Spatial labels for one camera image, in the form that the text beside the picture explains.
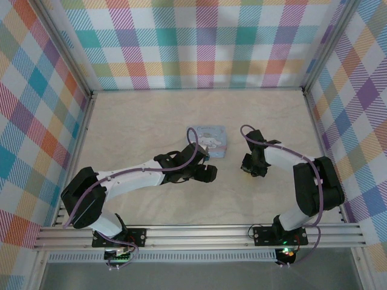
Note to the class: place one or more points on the green circuit board with connector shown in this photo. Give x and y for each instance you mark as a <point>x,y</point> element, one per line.
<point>119,253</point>

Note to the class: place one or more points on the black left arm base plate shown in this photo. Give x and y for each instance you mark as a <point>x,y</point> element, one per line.
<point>137,235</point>

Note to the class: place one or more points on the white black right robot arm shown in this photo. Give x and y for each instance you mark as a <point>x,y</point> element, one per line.
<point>314,193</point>

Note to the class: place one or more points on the aluminium frame post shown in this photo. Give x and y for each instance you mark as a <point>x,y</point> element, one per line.
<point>66,48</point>
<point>329,48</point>

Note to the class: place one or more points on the circuit board with orange part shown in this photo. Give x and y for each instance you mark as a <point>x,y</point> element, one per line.
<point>288,253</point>

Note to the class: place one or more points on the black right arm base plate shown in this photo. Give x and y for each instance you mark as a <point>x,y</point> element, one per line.
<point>263,235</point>

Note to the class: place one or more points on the aluminium side rail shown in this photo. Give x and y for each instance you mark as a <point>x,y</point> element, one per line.
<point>80,145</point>
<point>319,133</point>

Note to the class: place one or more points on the aluminium back rail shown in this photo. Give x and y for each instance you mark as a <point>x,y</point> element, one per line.
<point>196,89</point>

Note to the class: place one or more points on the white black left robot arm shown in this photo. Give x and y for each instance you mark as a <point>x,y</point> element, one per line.
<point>130,181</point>

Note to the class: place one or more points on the long aluminium mounting rail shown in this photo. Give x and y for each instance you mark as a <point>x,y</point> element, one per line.
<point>196,237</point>

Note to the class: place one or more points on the blue cartoon square padlock box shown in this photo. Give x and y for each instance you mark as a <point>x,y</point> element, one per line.
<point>216,139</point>

